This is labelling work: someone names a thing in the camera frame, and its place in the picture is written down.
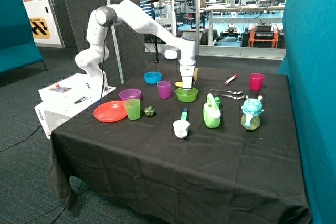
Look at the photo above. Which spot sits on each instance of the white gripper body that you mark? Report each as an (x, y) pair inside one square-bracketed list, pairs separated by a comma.
[(187, 73)]

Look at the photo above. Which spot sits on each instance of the green plastic bowl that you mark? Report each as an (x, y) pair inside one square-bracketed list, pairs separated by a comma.
[(186, 95)]

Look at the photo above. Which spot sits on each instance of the blue plastic bowl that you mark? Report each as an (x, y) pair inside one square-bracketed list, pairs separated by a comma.
[(152, 77)]

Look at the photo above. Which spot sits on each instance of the purple plastic bowl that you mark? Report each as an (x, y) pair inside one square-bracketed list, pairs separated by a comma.
[(131, 93)]

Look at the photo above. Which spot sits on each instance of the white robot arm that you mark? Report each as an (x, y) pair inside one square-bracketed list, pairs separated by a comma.
[(134, 22)]

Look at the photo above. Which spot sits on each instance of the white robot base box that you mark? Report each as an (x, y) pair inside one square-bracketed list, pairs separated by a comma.
[(57, 100)]

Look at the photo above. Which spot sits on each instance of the yellow plastic cup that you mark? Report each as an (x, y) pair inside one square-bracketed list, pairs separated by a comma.
[(195, 74)]

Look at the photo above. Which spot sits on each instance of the yellow toy lemon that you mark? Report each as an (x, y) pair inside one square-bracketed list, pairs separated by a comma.
[(179, 84)]

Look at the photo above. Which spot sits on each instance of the purple plastic cup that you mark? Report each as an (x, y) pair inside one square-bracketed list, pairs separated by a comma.
[(164, 89)]

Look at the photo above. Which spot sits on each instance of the green toy watering can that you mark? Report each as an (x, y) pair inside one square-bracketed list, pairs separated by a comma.
[(211, 112)]

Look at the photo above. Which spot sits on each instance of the red white marker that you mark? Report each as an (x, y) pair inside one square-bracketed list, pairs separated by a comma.
[(228, 81)]

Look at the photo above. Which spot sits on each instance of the upper metal spoon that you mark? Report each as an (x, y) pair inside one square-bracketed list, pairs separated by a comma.
[(229, 91)]

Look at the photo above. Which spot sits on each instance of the metal spoon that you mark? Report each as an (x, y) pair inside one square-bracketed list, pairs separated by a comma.
[(229, 91), (230, 96)]

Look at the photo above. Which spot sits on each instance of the green toy pepper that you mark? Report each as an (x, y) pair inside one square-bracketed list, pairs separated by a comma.
[(150, 111)]

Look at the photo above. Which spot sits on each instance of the lower metal spoon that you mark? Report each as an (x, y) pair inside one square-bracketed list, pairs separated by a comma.
[(230, 96)]

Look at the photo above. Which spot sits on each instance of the green plastic cup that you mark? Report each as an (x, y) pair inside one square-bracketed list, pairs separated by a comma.
[(132, 107)]

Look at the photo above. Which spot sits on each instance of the pink plastic cup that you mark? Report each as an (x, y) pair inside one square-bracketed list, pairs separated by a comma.
[(255, 81)]

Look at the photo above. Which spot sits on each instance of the black tablecloth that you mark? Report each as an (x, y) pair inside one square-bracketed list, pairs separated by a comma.
[(223, 175)]

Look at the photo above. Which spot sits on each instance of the turtle sippy cup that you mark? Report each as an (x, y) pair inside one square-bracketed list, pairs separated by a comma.
[(252, 109)]

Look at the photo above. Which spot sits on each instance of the red plastic plate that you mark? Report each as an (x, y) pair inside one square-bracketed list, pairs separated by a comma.
[(112, 111)]

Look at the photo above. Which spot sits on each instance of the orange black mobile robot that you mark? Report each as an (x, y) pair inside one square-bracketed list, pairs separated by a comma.
[(263, 35)]

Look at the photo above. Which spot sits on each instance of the black marker on base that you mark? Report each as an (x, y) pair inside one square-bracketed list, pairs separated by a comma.
[(81, 100)]

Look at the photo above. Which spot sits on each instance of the teal partition panel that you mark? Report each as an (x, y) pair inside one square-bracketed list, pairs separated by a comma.
[(309, 62)]

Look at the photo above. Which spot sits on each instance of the yellow black sign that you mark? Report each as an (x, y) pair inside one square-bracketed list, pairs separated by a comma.
[(40, 28)]

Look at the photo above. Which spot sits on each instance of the teal sofa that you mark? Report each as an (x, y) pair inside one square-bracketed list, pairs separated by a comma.
[(18, 48)]

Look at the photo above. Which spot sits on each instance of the white measuring scoop green handle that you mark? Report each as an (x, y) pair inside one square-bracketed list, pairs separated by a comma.
[(181, 126)]

